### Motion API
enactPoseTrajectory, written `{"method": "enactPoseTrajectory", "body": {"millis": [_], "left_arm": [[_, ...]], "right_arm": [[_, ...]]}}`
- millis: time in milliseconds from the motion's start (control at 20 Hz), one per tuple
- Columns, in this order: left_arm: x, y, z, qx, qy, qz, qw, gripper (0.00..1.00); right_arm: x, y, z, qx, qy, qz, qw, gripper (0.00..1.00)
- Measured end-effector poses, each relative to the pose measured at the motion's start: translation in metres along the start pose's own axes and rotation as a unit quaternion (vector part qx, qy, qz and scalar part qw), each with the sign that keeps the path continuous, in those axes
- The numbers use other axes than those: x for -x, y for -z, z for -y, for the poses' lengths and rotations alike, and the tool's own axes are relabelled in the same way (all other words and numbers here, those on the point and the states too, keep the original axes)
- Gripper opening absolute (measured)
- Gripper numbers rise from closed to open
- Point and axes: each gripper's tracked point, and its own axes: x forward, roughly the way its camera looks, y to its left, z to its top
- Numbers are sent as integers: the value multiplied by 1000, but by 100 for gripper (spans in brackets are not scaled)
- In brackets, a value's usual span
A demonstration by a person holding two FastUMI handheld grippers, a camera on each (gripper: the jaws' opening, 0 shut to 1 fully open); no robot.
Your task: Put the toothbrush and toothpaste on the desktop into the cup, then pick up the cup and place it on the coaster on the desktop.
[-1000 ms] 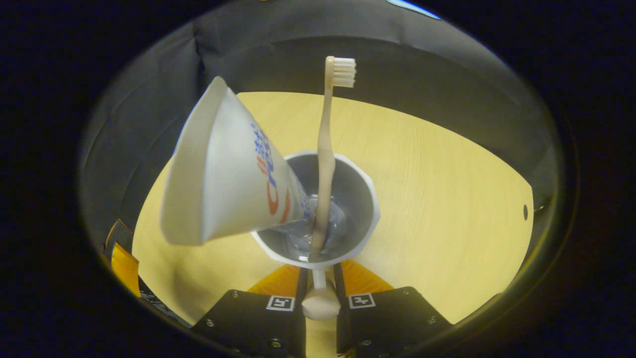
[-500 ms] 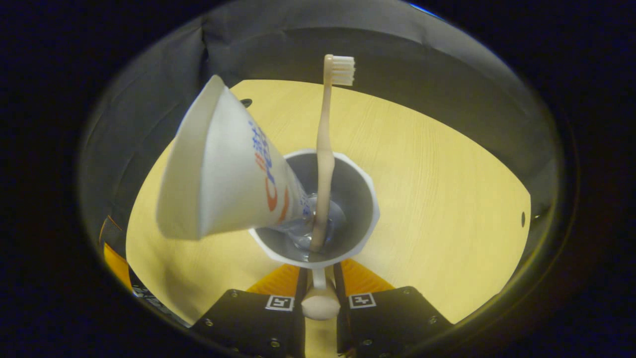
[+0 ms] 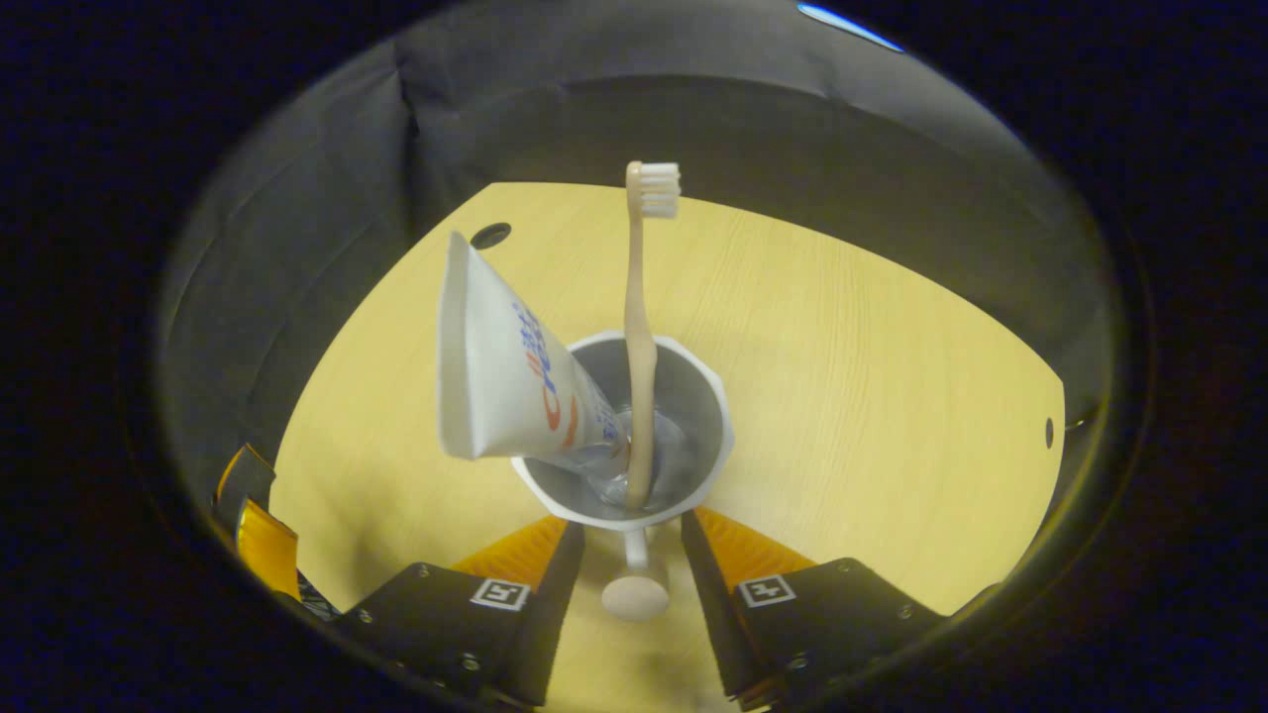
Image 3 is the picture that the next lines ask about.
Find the white cup with wooden handle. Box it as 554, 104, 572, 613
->
510, 332, 736, 623

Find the beige toothbrush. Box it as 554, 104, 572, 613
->
623, 161, 683, 508

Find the white toothpaste tube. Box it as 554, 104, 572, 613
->
437, 231, 630, 476

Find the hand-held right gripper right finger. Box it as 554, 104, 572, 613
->
680, 507, 947, 712

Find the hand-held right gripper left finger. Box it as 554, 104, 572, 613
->
332, 515, 587, 709

